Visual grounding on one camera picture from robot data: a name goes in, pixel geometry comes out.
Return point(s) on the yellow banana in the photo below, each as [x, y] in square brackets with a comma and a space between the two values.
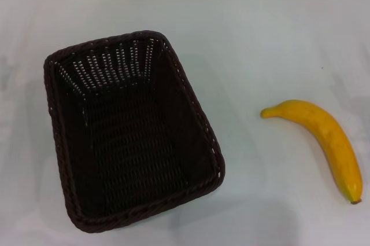
[332, 136]

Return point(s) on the dark brown woven basket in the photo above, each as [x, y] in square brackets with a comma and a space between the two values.
[133, 147]

